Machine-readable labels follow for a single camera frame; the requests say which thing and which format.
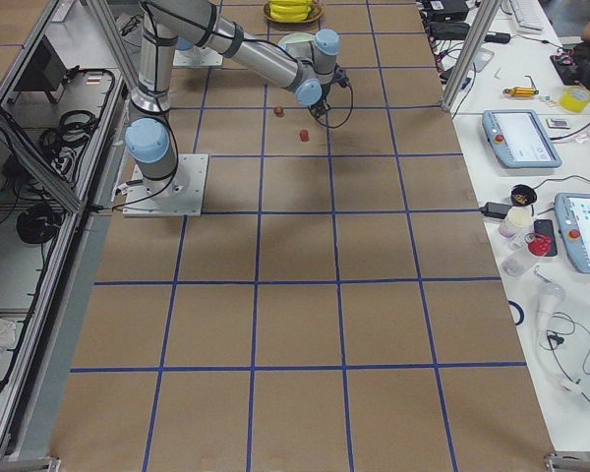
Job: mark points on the grey teach pendant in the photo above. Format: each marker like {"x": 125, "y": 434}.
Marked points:
{"x": 519, "y": 140}
{"x": 573, "y": 217}

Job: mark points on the black bowl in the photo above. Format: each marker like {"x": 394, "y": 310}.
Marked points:
{"x": 522, "y": 196}

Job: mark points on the brown wicker basket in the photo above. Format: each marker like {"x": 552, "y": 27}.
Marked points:
{"x": 317, "y": 11}

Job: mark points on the gold cylinder tool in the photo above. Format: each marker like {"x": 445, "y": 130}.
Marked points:
{"x": 520, "y": 92}

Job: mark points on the grey teach pendant lower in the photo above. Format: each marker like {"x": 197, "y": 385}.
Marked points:
{"x": 573, "y": 217}

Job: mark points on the aluminium side rail frame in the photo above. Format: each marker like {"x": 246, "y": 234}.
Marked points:
{"x": 58, "y": 166}

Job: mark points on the aluminium frame post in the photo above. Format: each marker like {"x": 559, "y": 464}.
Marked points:
{"x": 473, "y": 41}

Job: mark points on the yellow tape roll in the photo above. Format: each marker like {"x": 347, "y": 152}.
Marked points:
{"x": 575, "y": 98}

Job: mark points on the white handheld device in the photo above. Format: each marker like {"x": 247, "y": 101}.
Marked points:
{"x": 549, "y": 297}

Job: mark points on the pale green plate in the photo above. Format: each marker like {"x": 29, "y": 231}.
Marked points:
{"x": 297, "y": 43}

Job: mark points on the black smartphone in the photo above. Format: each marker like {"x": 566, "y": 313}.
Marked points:
{"x": 545, "y": 228}

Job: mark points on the yellow banana bunch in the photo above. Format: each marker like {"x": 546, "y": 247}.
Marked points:
{"x": 290, "y": 11}

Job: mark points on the grey teach pendant upper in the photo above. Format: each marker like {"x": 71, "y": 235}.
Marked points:
{"x": 519, "y": 140}

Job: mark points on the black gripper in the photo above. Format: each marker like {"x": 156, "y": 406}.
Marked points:
{"x": 320, "y": 108}

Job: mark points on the black electronics box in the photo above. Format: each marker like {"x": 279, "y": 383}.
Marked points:
{"x": 45, "y": 72}

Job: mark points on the black power adapter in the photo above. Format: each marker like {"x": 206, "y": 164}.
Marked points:
{"x": 495, "y": 210}

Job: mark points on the red round object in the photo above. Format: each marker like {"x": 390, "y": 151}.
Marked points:
{"x": 537, "y": 245}

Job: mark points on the white keyboard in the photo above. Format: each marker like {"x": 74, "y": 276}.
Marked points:
{"x": 525, "y": 16}

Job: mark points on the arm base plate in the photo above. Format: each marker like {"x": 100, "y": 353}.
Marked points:
{"x": 197, "y": 58}
{"x": 183, "y": 196}

